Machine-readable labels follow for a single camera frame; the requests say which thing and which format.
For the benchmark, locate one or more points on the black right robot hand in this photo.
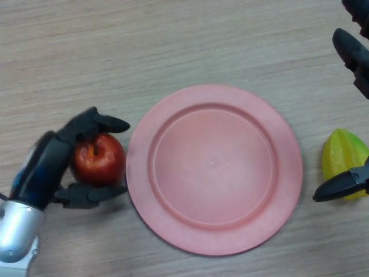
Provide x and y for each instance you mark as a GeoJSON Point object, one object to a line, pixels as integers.
{"type": "Point", "coordinates": [353, 54]}

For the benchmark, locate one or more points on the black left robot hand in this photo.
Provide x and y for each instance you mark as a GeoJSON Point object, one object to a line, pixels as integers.
{"type": "Point", "coordinates": [43, 170]}

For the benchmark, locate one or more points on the red apple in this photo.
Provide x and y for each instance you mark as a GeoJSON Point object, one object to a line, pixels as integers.
{"type": "Point", "coordinates": [99, 161]}

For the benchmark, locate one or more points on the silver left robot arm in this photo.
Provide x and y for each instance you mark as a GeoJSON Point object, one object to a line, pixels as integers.
{"type": "Point", "coordinates": [17, 231]}

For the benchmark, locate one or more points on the pink plastic plate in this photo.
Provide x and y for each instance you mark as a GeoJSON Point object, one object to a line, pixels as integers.
{"type": "Point", "coordinates": [214, 169]}

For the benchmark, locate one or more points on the yellow green starfruit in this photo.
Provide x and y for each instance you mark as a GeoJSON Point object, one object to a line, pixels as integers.
{"type": "Point", "coordinates": [340, 155]}

